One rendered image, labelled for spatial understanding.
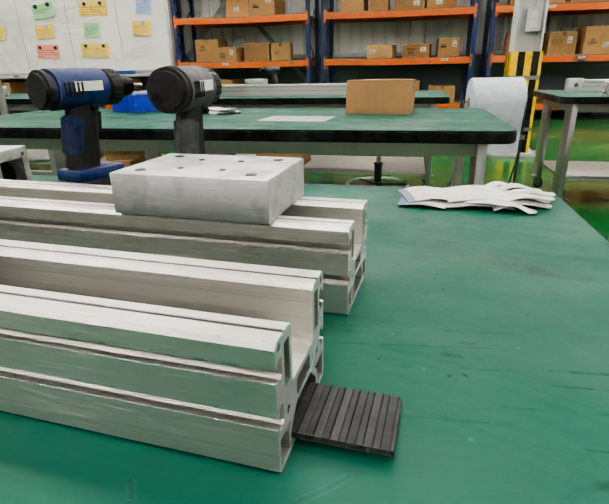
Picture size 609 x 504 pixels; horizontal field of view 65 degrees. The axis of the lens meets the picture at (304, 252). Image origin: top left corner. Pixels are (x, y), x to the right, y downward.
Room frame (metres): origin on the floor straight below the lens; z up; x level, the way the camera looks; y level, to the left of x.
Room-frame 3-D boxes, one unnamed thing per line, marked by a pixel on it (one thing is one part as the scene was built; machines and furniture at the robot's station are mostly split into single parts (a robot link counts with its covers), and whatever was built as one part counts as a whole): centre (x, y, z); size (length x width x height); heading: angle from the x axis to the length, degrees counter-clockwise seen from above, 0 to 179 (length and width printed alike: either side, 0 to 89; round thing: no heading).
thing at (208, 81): (0.74, 0.15, 0.89); 0.20 x 0.08 x 0.22; 169
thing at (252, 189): (0.48, 0.09, 0.87); 0.16 x 0.11 x 0.07; 73
